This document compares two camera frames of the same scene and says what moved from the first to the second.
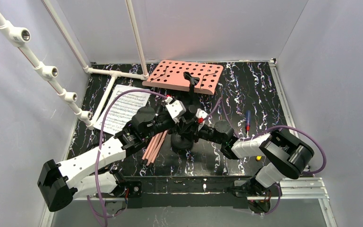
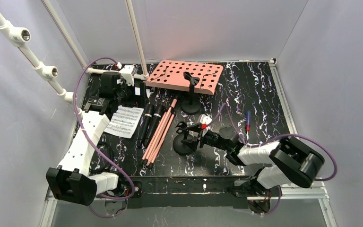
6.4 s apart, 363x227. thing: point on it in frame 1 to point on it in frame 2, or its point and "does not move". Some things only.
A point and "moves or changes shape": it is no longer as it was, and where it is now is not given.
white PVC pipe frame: x=20 y=37 does not move
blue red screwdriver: x=248 y=118 does not move
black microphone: x=192 y=109 moves or changes shape
